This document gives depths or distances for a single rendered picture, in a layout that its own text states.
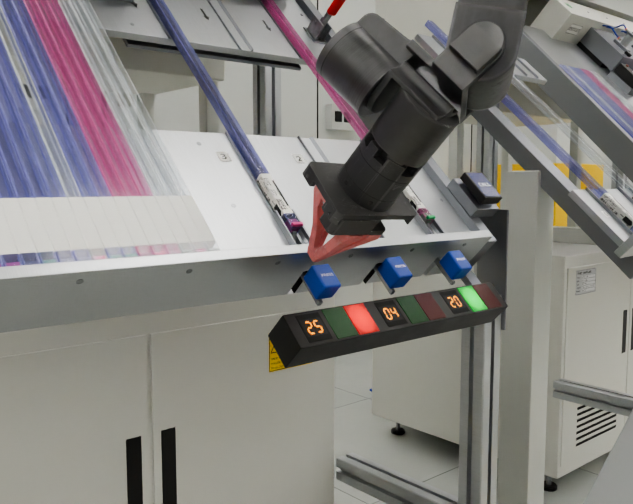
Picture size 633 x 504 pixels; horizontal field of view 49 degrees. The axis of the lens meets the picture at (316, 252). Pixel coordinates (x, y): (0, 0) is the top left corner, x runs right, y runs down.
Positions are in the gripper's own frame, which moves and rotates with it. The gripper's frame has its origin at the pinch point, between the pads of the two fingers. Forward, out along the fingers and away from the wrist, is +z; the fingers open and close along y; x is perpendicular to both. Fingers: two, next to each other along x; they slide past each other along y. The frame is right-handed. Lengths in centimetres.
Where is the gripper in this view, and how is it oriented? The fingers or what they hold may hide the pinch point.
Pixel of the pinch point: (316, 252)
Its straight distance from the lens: 68.9
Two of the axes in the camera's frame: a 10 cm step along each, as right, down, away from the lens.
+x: 4.3, 7.7, -4.7
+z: -4.9, 6.4, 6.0
